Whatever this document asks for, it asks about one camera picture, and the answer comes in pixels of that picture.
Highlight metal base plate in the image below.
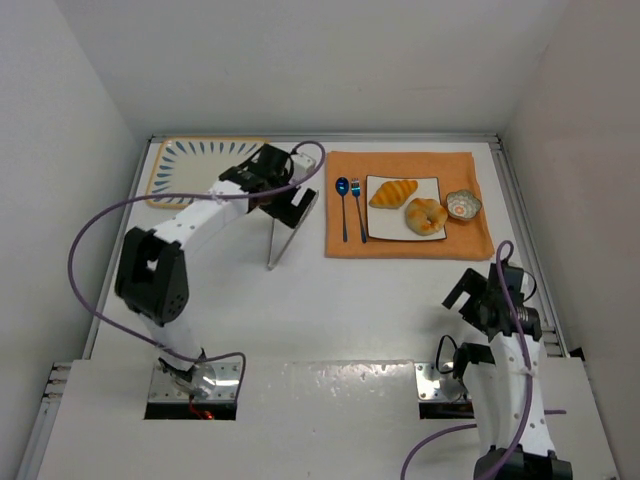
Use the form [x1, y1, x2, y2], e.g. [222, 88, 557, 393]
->
[147, 362, 241, 404]
[414, 362, 470, 404]

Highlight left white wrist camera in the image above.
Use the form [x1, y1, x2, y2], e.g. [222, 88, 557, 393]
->
[291, 152, 316, 181]

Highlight silver metal tongs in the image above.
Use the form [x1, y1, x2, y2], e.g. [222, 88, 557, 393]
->
[266, 189, 319, 271]

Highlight round golden bread roll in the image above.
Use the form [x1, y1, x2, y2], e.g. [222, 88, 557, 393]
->
[405, 198, 448, 236]

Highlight blue metal spoon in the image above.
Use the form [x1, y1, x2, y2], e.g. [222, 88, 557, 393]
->
[335, 177, 350, 243]

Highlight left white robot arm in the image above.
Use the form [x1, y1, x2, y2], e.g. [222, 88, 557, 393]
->
[115, 144, 321, 396]

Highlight blue metal fork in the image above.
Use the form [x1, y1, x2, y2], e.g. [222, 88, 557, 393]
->
[351, 178, 367, 243]

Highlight white square plate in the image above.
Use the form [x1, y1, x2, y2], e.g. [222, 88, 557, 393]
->
[366, 177, 447, 242]

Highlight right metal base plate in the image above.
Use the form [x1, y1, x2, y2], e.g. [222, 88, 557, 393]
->
[414, 362, 470, 404]

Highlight small floral sauce dish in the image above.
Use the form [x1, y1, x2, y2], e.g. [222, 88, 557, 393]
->
[446, 189, 483, 222]

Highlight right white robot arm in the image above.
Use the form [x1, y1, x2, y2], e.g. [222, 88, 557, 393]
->
[443, 261, 573, 479]

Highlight blue patterned rectangular tray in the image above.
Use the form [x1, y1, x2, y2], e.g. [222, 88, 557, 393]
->
[146, 136, 267, 195]

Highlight orange striped croissant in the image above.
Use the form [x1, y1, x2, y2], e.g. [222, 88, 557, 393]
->
[369, 179, 419, 209]

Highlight orange cloth placemat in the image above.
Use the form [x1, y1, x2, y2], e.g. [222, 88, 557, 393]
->
[326, 151, 495, 261]

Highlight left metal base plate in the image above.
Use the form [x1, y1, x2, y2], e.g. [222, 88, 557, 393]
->
[147, 362, 241, 404]

